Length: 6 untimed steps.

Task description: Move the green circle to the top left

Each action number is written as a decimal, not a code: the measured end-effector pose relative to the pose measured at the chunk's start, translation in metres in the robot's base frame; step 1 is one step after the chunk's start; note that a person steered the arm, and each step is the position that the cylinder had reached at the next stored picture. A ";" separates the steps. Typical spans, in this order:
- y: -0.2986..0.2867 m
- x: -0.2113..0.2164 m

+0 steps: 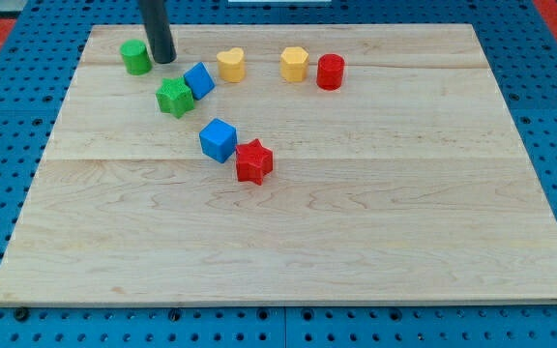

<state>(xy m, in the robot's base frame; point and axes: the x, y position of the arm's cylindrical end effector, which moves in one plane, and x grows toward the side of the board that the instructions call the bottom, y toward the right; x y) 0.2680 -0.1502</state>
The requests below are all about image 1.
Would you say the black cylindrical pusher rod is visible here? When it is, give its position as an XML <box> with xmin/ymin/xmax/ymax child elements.
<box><xmin>137</xmin><ymin>0</ymin><xmax>177</xmax><ymax>64</ymax></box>

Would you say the green cylinder block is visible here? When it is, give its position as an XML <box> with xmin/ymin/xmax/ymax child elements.
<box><xmin>120</xmin><ymin>39</ymin><xmax>152</xmax><ymax>75</ymax></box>

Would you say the blue diamond block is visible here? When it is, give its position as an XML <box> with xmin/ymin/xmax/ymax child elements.
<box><xmin>184</xmin><ymin>62</ymin><xmax>215</xmax><ymax>101</ymax></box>

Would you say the green star block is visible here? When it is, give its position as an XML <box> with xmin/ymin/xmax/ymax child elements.
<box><xmin>156</xmin><ymin>77</ymin><xmax>194</xmax><ymax>119</ymax></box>

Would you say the yellow heart block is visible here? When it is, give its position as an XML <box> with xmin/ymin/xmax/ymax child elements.
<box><xmin>217</xmin><ymin>47</ymin><xmax>246</xmax><ymax>83</ymax></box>

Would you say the blue cube block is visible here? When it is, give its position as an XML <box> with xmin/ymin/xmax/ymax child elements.
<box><xmin>199</xmin><ymin>118</ymin><xmax>237</xmax><ymax>163</ymax></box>

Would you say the yellow hexagon block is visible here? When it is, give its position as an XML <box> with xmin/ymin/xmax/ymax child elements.
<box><xmin>280</xmin><ymin>46</ymin><xmax>309</xmax><ymax>82</ymax></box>

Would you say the red star block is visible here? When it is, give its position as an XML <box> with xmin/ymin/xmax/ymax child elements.
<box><xmin>236</xmin><ymin>138</ymin><xmax>274</xmax><ymax>186</ymax></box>

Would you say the blue perforated table plate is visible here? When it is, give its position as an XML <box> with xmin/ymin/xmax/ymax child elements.
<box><xmin>0</xmin><ymin>0</ymin><xmax>557</xmax><ymax>347</ymax></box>

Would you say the light wooden board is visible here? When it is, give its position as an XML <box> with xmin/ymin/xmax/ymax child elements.
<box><xmin>0</xmin><ymin>24</ymin><xmax>557</xmax><ymax>307</ymax></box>

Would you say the red cylinder block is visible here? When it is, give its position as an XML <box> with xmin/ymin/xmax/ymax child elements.
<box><xmin>316</xmin><ymin>53</ymin><xmax>345</xmax><ymax>91</ymax></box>

